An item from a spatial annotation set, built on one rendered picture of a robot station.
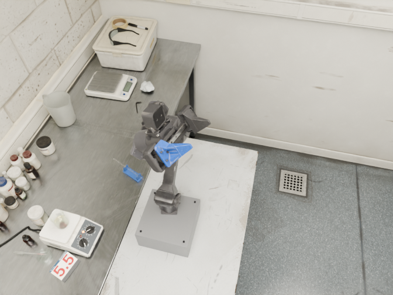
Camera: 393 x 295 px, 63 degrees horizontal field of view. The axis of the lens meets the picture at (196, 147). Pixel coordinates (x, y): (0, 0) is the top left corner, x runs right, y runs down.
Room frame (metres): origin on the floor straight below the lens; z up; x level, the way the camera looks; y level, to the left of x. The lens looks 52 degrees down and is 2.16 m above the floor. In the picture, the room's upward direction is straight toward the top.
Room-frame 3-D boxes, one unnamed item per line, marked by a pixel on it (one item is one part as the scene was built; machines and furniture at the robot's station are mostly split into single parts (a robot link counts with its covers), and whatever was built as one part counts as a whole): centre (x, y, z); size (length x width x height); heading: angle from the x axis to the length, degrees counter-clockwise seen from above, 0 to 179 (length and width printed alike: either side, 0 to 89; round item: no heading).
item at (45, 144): (0.96, 0.73, 0.94); 0.07 x 0.07 x 0.07
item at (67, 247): (0.52, 0.50, 0.94); 0.22 x 0.13 x 0.08; 74
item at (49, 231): (0.53, 0.53, 0.98); 0.12 x 0.12 x 0.01; 74
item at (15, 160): (0.86, 0.83, 0.94); 0.05 x 0.05 x 0.09
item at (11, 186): (0.72, 0.82, 0.96); 0.06 x 0.06 x 0.11
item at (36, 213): (0.59, 0.65, 0.94); 0.06 x 0.06 x 0.08
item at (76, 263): (0.40, 0.50, 0.92); 0.09 x 0.06 x 0.04; 152
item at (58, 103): (1.17, 0.71, 0.97); 0.18 x 0.13 x 0.15; 62
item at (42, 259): (0.44, 0.59, 0.91); 0.06 x 0.06 x 0.02
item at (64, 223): (0.53, 0.52, 1.02); 0.06 x 0.05 x 0.08; 52
